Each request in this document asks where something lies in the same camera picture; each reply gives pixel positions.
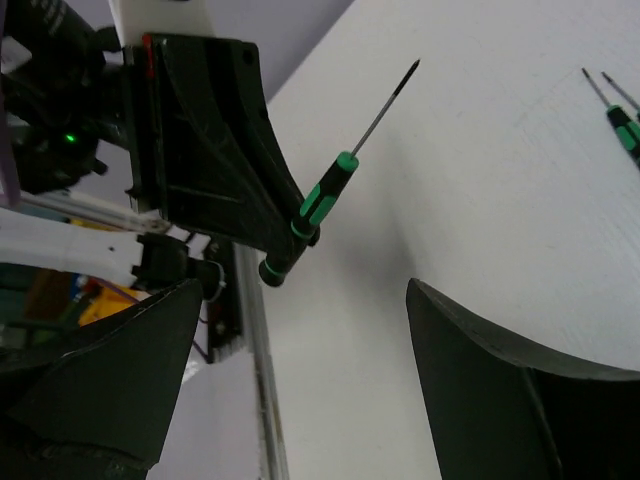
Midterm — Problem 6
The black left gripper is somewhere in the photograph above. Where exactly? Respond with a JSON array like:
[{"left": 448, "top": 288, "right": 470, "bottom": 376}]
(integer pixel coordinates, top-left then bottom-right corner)
[{"left": 1, "top": 1, "right": 304, "bottom": 259}]

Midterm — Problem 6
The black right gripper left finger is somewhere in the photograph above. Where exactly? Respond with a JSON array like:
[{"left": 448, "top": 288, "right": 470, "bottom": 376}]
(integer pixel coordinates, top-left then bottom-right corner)
[{"left": 1, "top": 280, "right": 202, "bottom": 470}]

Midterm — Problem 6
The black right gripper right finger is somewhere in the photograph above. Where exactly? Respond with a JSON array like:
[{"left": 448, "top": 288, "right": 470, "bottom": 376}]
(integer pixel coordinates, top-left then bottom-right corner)
[{"left": 406, "top": 279, "right": 639, "bottom": 479}]

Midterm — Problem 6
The green black screwdriver single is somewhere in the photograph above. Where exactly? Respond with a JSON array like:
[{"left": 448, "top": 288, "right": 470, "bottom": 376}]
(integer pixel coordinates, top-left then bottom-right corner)
[{"left": 259, "top": 58, "right": 421, "bottom": 287}]

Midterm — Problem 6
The green black screwdriver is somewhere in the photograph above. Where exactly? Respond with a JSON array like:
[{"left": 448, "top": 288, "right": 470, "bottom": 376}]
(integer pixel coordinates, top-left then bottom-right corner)
[
  {"left": 601, "top": 71, "right": 640, "bottom": 119},
  {"left": 581, "top": 68, "right": 639, "bottom": 167}
]

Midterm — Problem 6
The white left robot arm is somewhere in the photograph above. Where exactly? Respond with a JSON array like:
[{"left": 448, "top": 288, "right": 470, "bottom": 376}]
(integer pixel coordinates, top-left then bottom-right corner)
[{"left": 1, "top": 1, "right": 320, "bottom": 288}]

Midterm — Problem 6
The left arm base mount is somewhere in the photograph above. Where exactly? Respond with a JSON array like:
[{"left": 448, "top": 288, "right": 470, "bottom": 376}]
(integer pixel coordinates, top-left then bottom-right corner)
[{"left": 204, "top": 237, "right": 245, "bottom": 364}]

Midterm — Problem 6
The aluminium frame rail front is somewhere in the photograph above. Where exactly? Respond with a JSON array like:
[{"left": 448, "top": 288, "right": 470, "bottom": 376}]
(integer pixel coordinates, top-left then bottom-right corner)
[{"left": 233, "top": 245, "right": 290, "bottom": 480}]

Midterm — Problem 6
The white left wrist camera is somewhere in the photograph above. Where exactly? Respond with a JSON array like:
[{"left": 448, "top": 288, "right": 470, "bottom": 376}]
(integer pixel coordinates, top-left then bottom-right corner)
[{"left": 108, "top": 0, "right": 215, "bottom": 47}]

